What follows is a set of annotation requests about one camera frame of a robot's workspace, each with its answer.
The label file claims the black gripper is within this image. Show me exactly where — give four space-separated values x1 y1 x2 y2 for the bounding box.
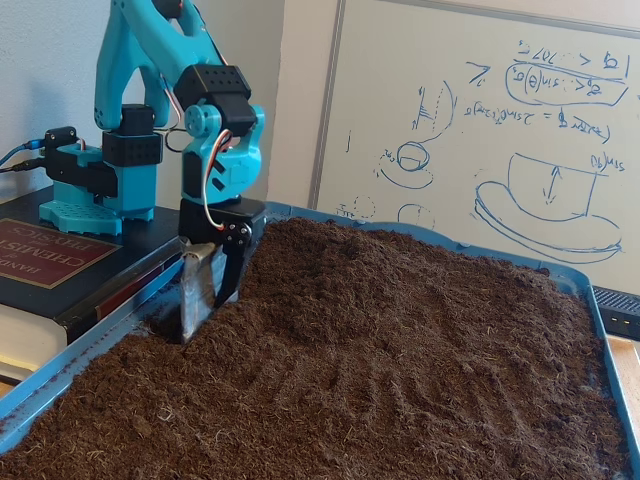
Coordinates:
177 197 269 307

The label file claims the silver foil scoop blade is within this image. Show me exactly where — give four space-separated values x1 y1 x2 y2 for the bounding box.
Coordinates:
179 238 224 345

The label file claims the brown soil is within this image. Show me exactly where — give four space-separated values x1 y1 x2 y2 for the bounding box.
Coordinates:
0 215 631 480

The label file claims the black chemistry physics handbook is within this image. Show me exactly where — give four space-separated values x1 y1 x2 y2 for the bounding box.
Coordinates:
0 192 184 374

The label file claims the black servo controller housing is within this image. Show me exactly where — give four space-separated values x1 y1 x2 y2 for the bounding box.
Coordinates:
43 125 79 151

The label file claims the blue plastic tray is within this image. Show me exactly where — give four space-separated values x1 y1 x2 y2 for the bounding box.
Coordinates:
0 200 640 480

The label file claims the whiteboard with blue drawings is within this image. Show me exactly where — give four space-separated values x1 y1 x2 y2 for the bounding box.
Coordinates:
307 0 640 296

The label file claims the perforated electronics box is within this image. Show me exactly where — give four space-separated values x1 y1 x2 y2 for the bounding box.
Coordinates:
591 285 640 342

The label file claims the black cable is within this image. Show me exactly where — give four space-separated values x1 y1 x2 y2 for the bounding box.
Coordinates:
0 159 46 174

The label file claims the blue cable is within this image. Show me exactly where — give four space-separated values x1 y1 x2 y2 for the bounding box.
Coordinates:
0 139 46 169

